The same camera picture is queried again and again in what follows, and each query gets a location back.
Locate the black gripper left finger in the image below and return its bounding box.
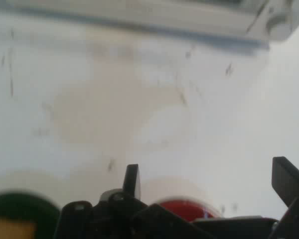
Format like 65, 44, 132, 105
53, 163, 198, 239

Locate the red and white cup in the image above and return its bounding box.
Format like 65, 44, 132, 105
142, 177, 222, 224

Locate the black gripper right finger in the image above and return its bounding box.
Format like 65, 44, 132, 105
272, 156, 299, 239

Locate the green container with yellow label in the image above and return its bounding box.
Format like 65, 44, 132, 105
0, 172, 63, 239

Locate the grey metal frame rail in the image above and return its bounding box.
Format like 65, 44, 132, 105
0, 0, 271, 57

